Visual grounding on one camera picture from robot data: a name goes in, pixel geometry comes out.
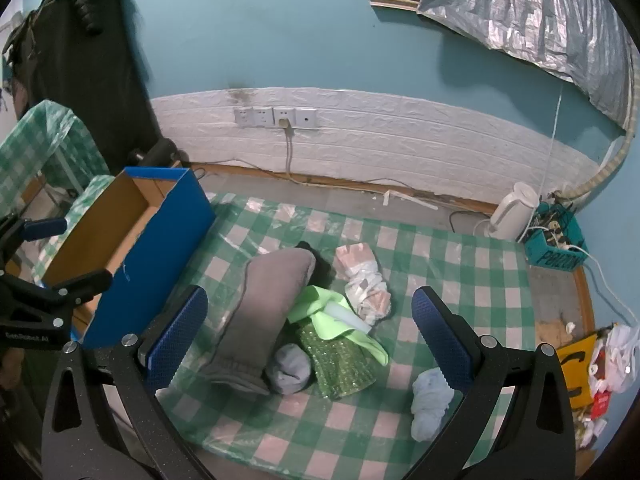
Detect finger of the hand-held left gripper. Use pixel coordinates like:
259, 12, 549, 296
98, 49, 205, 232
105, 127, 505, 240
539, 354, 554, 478
0, 212, 68, 267
0, 268, 113, 329

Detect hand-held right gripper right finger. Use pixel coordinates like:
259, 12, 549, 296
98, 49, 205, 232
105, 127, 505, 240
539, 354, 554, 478
411, 286, 576, 480

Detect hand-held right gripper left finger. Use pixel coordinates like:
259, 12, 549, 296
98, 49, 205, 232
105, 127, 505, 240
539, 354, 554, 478
41, 285, 216, 480

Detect pale blue sock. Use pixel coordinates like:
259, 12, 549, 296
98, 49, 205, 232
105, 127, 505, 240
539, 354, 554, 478
411, 366, 456, 442

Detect blue cardboard box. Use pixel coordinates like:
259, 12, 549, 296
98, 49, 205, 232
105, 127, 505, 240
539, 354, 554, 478
31, 166, 217, 351

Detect grey pants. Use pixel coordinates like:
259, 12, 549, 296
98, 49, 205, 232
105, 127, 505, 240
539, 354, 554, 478
199, 248, 317, 396

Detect white pink plastic-wrapped bundle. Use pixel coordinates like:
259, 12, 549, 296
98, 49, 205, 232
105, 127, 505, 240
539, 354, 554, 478
334, 242, 393, 326

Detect green bubble wrap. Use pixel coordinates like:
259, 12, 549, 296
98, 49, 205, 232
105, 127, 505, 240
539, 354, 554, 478
299, 325, 380, 401

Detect grey sock ball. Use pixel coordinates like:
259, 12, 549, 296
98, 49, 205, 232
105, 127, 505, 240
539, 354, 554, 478
265, 344, 313, 395

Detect light green cloth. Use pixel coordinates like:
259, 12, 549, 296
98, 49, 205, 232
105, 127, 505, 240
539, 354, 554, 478
286, 285, 390, 367

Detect black cloth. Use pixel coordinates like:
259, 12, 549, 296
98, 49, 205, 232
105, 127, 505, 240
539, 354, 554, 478
295, 241, 333, 291

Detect green checked tablecloth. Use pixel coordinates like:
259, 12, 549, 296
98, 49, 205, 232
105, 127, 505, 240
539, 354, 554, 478
100, 192, 543, 480

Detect green checked plastic cover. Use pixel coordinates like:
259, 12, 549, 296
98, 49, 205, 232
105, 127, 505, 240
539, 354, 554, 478
0, 100, 117, 281

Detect white plastic piece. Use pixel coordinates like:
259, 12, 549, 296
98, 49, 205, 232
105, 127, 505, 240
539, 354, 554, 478
324, 302, 372, 334

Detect teal plastic basket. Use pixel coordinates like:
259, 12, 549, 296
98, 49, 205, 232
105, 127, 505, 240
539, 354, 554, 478
522, 202, 588, 272

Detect yellow sign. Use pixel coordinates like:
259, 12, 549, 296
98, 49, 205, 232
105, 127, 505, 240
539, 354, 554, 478
556, 334, 599, 410

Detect white power strip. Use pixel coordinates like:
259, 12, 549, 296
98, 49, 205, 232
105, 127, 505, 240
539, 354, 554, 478
542, 230, 586, 254

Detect black jacket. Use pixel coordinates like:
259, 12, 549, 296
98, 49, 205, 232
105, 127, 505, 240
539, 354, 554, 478
2, 0, 188, 173

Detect wooden baseboard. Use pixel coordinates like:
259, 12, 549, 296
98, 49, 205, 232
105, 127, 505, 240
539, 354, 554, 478
190, 162, 501, 214

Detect red packet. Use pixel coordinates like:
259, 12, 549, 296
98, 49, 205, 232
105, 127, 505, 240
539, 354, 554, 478
591, 391, 612, 421

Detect white plastic bags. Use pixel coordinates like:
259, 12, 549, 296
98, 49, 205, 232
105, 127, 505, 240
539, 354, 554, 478
587, 324, 640, 394

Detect curved braided strip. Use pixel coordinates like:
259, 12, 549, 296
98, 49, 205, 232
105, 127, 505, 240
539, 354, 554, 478
570, 50, 640, 202

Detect silver tarp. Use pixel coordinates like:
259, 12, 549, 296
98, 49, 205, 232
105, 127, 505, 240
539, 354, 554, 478
416, 0, 634, 129

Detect white cable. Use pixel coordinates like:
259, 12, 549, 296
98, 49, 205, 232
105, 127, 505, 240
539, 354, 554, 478
570, 242, 623, 322

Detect grey plug cable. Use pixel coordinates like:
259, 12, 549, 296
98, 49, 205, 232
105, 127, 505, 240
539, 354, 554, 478
277, 117, 302, 182

